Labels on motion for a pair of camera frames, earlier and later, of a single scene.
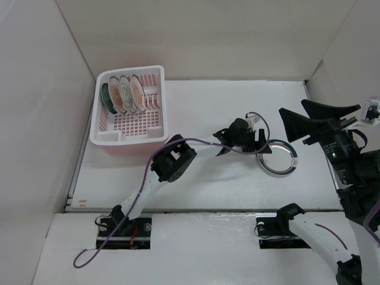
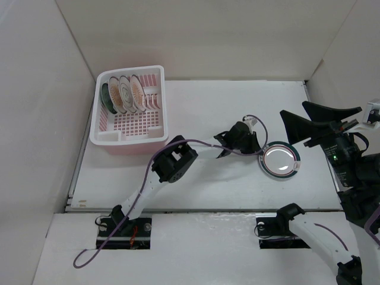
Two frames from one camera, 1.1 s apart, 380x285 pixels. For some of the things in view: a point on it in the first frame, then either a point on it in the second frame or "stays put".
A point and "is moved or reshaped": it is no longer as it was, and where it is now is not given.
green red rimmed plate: (281, 161) is moved or reshaped
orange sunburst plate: (138, 93) stays put
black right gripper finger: (297, 126) stays put
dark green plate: (105, 94) stays put
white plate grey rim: (126, 94) stays put
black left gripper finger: (262, 143) → (253, 144)
